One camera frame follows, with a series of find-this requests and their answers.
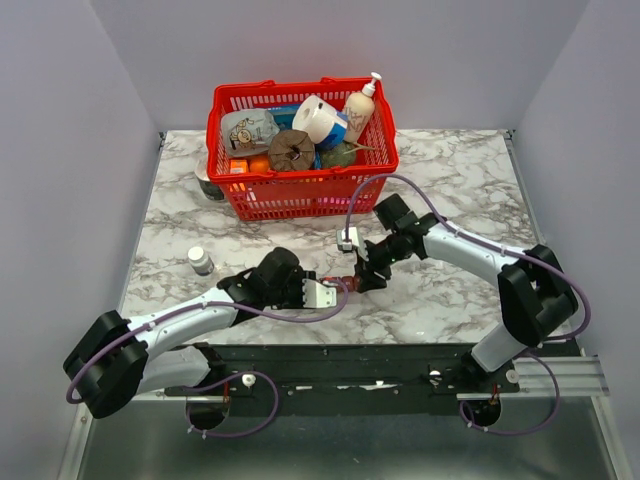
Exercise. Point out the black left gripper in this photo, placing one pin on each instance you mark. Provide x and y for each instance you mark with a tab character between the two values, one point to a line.
297	277

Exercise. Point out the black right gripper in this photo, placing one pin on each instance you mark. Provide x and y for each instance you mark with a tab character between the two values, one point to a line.
369	280

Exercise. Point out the white pill bottle blue label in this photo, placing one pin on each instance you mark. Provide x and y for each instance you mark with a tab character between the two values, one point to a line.
200	261

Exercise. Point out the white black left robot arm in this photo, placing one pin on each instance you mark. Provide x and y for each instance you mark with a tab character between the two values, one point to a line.
107	365

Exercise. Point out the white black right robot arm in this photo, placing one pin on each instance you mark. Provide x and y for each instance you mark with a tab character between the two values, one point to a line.
535	295

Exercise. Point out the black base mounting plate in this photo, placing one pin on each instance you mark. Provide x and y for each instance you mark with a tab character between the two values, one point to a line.
341	380

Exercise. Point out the red plastic shopping basket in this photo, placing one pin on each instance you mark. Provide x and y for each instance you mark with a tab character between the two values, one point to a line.
309	193

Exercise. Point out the dark cup behind basket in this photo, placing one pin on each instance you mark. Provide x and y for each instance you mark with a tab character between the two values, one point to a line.
209	189

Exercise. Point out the orange fruit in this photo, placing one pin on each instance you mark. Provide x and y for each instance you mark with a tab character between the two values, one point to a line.
259	163

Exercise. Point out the green netted melon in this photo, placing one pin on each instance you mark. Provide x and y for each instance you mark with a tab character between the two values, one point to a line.
343	156

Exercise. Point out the orange small box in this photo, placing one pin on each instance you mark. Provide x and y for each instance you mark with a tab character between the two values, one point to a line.
238	166

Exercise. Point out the brown pleated paper package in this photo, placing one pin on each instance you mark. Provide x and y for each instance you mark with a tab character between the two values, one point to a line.
291	151

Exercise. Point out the grey cartoon snack bag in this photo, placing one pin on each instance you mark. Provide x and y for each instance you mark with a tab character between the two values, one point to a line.
248	132

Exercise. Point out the cream lotion pump bottle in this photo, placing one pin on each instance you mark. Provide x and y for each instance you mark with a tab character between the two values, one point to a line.
359	108

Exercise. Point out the white toilet paper roll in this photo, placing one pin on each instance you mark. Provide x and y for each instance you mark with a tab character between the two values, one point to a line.
325	126

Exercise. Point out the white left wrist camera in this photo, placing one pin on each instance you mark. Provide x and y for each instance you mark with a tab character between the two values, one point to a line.
317	295

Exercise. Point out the aluminium rail frame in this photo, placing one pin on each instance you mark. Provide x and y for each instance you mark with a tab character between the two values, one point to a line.
527	378

